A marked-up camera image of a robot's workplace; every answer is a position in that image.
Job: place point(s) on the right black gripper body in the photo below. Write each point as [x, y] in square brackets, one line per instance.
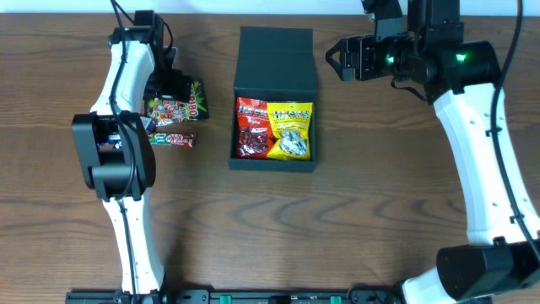
[357, 56]

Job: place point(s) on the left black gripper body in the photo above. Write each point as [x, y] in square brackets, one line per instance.
[170, 85]

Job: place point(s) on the black Haribo candy bag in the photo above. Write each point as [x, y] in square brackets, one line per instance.
[188, 104]

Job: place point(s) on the black gift box with lid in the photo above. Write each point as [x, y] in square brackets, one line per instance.
[275, 64]

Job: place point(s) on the yellow Hacks candy bag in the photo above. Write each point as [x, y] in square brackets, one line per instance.
[290, 123]

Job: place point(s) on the red Hacks candy bag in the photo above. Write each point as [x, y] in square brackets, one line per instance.
[255, 135]

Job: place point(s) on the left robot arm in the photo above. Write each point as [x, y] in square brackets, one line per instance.
[116, 157]

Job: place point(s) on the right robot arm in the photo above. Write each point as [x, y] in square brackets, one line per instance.
[424, 44]

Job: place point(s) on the small blue silver box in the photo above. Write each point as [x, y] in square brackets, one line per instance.
[148, 124]

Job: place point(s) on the red green KitKat bar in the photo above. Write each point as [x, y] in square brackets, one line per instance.
[186, 140]

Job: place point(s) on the purple Dairy Milk bar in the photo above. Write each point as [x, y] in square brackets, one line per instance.
[112, 142]

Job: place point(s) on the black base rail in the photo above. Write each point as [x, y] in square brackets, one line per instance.
[200, 296]

